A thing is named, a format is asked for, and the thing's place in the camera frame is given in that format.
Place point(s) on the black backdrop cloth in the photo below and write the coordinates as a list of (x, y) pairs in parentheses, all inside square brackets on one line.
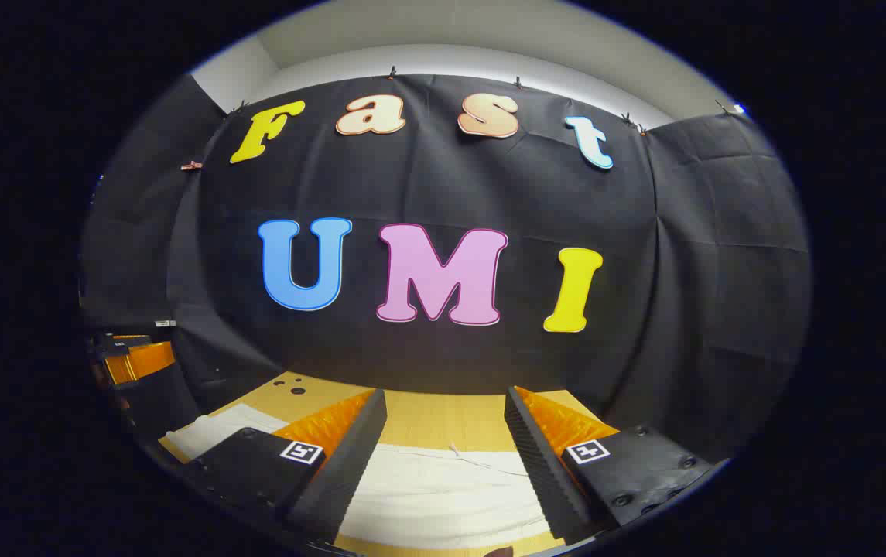
[(644, 309)]

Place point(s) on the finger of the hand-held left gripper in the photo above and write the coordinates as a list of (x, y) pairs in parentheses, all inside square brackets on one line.
[(121, 344), (164, 402)]

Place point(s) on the white jeans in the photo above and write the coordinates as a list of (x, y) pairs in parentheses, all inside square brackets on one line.
[(442, 495)]

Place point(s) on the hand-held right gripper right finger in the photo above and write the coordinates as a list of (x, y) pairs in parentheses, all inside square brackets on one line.
[(539, 472)]

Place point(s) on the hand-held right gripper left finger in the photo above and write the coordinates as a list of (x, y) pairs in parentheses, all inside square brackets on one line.
[(350, 464)]

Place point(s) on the copper backdrop clip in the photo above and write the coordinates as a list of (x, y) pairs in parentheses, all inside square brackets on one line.
[(191, 165)]

